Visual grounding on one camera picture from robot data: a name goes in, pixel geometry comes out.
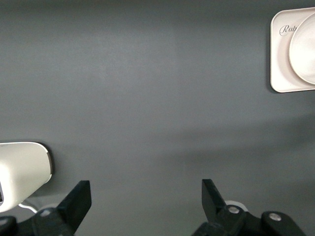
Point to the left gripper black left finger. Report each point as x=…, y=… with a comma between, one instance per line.
x=71, y=209

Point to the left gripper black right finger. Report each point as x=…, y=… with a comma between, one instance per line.
x=216, y=214

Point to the round cream plate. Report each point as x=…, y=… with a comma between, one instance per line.
x=305, y=49

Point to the cream rectangular printed tray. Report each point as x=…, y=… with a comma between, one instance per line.
x=280, y=61

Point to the cream white toaster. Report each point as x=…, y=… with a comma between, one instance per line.
x=22, y=172

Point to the dark grey table mat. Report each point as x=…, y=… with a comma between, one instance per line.
x=147, y=98

